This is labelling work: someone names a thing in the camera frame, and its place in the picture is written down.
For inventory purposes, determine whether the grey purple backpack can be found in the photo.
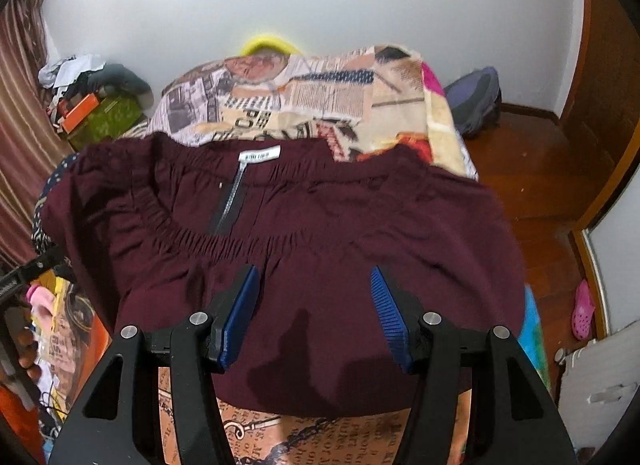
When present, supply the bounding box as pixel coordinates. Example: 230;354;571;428
443;67;503;139

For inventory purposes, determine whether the pink shoe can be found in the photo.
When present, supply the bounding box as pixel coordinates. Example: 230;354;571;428
571;279;597;341

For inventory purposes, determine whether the dark patterned garment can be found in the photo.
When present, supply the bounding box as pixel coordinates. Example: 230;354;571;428
29;151;82;252

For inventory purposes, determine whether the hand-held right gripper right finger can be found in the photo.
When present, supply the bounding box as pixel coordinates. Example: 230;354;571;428
369;266;582;465

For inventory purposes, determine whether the white crumpled cloth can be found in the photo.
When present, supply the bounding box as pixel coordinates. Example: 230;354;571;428
38;55;107;92

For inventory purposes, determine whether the newspaper print blanket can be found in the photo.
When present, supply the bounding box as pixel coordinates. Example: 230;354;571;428
29;45;481;465

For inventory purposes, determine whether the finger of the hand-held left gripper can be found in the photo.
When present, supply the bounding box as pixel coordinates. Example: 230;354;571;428
0;245;67;297

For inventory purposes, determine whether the wooden door frame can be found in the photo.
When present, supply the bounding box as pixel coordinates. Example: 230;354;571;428
560;0;640;338

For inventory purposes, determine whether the grey bundled garment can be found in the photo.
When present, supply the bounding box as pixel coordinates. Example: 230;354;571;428
84;63;154;106

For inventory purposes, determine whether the orange box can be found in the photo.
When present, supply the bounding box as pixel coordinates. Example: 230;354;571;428
55;93;100;134

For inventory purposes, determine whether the yellow round object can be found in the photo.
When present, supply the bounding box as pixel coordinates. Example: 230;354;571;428
242;32;302;57

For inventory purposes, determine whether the person's left hand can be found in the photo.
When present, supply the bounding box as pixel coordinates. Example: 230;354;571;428
12;327;44;384

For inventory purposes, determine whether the maroon button shirt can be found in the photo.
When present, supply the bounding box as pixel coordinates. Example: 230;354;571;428
39;137;527;419

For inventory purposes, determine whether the striped red curtain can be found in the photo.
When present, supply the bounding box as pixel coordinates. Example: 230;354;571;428
0;0;77;272

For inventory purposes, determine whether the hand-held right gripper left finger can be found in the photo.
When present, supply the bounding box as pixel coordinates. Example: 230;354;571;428
47;265;261;465

